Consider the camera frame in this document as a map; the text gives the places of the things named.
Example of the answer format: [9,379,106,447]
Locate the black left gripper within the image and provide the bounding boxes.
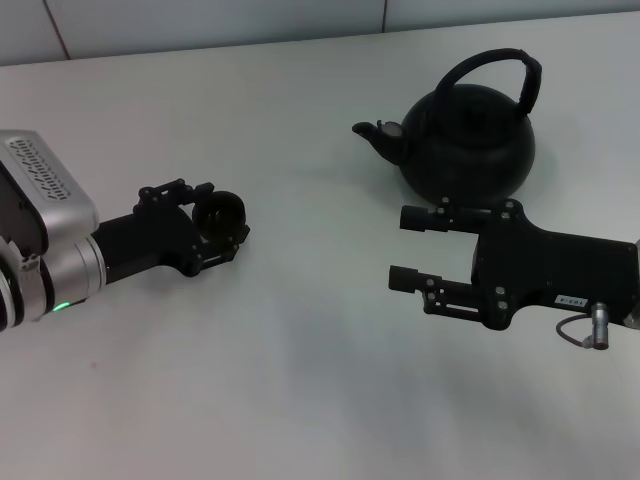
[92,177,251,287]

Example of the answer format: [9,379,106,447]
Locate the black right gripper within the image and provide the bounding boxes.
[388,195,640,332]

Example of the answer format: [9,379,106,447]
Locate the small black teacup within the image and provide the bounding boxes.
[191,190,247,241]

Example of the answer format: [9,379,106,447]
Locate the black round teapot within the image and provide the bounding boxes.
[351,47,537,207]

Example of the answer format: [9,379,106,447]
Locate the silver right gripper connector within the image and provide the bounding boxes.
[580,302,613,351]

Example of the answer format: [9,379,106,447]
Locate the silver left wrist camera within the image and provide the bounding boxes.
[0,130,101,264]

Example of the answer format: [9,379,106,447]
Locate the grey right gripper cable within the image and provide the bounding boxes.
[556,317,594,347]

